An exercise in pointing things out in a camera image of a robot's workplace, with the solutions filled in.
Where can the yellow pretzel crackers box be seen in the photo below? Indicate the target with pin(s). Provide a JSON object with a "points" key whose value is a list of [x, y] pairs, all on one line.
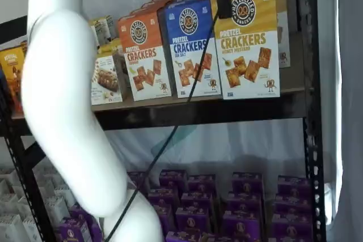
{"points": [[283, 26], [249, 55]]}

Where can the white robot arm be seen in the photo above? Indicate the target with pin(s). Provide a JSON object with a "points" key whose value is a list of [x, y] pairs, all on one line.
{"points": [[56, 83]]}

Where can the blue pretzel crackers box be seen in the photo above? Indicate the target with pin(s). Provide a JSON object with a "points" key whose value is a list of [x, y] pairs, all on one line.
{"points": [[184, 0], [175, 26]]}

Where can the wooden shelf board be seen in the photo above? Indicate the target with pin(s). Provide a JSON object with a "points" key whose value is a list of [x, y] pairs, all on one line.
{"points": [[295, 77]]}

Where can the black metal shelf rack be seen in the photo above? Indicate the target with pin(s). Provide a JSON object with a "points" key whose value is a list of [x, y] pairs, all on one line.
{"points": [[198, 113]]}

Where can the mint chocolate sweet thins box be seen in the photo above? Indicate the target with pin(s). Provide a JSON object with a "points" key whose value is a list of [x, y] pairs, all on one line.
{"points": [[102, 31], [113, 26]]}

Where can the almond flour bars box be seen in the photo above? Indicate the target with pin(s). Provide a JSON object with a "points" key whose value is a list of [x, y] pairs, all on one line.
{"points": [[120, 66], [109, 83], [116, 43]]}

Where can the purple Annie's box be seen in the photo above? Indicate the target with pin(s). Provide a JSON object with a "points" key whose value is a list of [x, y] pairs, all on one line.
{"points": [[72, 232], [202, 185], [247, 184], [79, 210], [293, 205], [165, 219], [197, 202], [164, 196], [244, 203], [173, 178], [183, 237], [97, 233], [293, 185], [241, 228], [292, 230], [193, 220]]}

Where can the orange snack box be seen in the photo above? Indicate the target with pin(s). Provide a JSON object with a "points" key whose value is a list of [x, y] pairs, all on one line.
{"points": [[14, 63]]}

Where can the white backdrop sheet teal logo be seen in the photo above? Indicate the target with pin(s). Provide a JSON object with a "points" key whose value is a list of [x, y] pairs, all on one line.
{"points": [[241, 145]]}

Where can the white paper bag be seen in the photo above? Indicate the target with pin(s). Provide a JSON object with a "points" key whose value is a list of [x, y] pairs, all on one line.
{"points": [[27, 206], [8, 205], [32, 230], [7, 179], [11, 230]]}

